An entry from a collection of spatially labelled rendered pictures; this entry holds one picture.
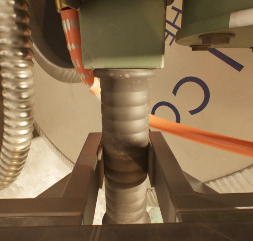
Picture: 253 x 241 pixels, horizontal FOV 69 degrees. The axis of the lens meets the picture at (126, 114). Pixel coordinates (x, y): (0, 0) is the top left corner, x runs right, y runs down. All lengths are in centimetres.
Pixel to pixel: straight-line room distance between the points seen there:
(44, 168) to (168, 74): 94
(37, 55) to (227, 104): 54
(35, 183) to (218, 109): 99
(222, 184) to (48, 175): 95
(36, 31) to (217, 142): 63
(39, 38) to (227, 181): 62
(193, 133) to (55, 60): 49
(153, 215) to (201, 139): 146
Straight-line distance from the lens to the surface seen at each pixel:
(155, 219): 164
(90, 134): 16
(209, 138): 18
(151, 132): 16
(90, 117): 46
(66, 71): 51
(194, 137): 18
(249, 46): 19
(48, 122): 70
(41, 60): 62
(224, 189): 32
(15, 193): 110
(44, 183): 113
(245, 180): 30
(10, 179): 19
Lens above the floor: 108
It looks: 47 degrees down
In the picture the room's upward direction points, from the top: 70 degrees clockwise
